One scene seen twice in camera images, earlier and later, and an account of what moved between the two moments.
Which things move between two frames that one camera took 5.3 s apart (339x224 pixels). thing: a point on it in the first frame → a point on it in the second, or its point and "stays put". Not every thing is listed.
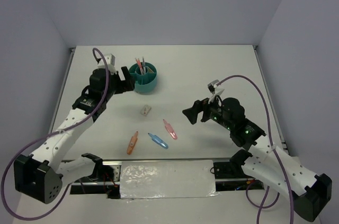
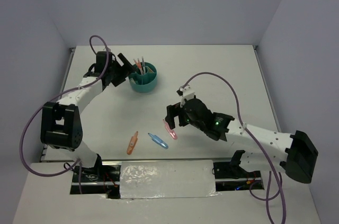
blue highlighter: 158,141 stays put
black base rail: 229,177 stays put
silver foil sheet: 167,179 stays put
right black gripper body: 215,111 → 184,119
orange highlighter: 132,143 stays put
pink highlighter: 170,129 stays put
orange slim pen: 139,61 stays put
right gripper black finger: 192,113 → 172,110
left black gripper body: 117,86 → 117,73
